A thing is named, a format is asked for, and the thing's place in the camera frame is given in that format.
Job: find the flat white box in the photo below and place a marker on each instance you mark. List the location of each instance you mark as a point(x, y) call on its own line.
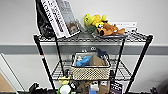
point(129, 25)

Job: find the light blue plush toy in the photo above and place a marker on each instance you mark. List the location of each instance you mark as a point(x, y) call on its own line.
point(83, 61)

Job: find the orange dog plush toy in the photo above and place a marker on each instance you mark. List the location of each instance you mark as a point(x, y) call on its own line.
point(110, 29)

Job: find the green and white bowl toy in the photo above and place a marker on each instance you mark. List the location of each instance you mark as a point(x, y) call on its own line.
point(64, 89)

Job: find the small blue box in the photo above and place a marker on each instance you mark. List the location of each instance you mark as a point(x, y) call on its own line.
point(94, 87)

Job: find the yellow green plush toy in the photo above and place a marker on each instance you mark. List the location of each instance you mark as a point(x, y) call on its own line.
point(91, 19)

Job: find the white wall socket pair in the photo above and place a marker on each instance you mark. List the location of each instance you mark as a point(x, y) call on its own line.
point(93, 48)

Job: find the pale woven basket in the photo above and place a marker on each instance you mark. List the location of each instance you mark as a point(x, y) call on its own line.
point(90, 73)

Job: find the brown cardboard box in basket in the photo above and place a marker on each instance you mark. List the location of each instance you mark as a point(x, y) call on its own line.
point(97, 62)

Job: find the grey box with picture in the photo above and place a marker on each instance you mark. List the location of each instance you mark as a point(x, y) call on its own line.
point(72, 20)

